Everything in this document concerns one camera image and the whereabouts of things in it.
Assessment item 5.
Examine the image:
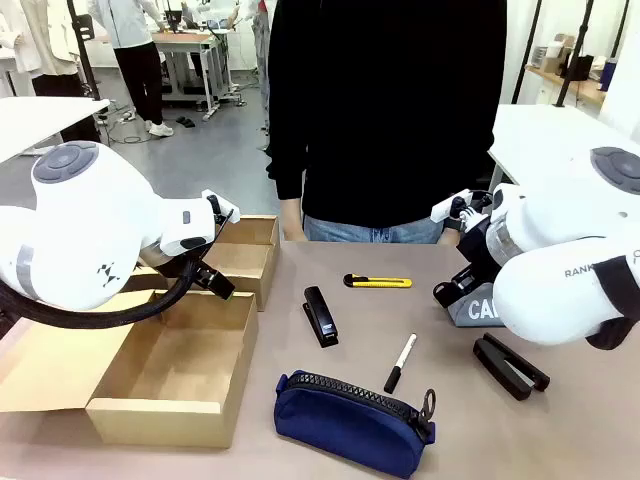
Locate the large cardboard box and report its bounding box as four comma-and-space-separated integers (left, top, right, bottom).
0, 287, 260, 450

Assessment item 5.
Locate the white table with round leg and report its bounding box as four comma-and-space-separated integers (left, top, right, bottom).
0, 97, 111, 164

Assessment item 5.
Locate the black right arm cable sleeve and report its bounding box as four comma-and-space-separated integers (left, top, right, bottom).
584, 257, 640, 351

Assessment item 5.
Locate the yellow utility knife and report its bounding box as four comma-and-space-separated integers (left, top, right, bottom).
343, 273, 414, 289

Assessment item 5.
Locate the black arm cable sleeve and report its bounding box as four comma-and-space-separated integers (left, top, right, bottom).
584, 257, 640, 351
0, 259, 201, 331

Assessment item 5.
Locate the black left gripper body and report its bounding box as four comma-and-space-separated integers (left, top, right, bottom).
142, 242, 214, 282

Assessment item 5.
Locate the person's right hand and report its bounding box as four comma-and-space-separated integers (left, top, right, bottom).
280, 212, 306, 242

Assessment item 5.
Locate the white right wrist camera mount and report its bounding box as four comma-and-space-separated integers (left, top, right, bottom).
430, 188, 494, 232

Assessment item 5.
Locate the white table with angled corner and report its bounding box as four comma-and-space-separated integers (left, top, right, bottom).
487, 103, 640, 194

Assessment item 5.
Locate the black stand pole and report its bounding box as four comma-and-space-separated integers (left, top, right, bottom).
554, 0, 595, 109
67, 0, 104, 101

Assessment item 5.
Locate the grey zip pencil case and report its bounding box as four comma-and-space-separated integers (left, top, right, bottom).
446, 282, 507, 329

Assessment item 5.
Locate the blue bottle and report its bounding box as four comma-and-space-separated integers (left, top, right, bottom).
599, 57, 619, 93

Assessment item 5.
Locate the bystander in patterned trousers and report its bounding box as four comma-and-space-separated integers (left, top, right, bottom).
251, 0, 274, 152

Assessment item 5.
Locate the wooden counter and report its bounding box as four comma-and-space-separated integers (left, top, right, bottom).
524, 64, 609, 106

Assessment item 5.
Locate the black left arm cable sleeve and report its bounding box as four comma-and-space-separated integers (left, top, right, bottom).
0, 259, 201, 331

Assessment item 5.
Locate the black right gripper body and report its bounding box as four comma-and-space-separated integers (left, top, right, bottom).
456, 217, 502, 282

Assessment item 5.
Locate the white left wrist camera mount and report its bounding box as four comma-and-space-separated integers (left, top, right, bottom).
201, 189, 241, 227

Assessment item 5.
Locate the grey workbench wooden top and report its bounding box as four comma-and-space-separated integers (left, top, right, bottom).
151, 29, 247, 121

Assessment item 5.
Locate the bystander in white jacket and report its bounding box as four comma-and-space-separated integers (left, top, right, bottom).
88, 0, 175, 138

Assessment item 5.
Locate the small cardboard box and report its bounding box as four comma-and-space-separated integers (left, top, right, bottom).
130, 214, 280, 312

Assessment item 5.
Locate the blue zip pencil case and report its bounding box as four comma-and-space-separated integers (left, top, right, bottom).
273, 369, 437, 480

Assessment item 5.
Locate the white marker black cap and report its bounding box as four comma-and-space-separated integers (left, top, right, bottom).
383, 333, 418, 394

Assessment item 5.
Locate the person in black sweater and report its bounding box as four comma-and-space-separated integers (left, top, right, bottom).
266, 0, 509, 245

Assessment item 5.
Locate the bystander in white coat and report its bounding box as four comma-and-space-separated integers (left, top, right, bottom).
0, 0, 41, 74

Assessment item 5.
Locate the bystander in cream coat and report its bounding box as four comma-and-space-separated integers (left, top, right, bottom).
19, 0, 102, 144

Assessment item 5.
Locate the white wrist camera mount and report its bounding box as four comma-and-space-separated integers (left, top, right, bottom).
201, 189, 241, 227
430, 188, 494, 232

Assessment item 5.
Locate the black box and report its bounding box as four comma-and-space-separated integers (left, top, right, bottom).
567, 54, 595, 82

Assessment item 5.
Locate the brown carton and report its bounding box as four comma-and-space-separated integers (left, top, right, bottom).
542, 33, 577, 74

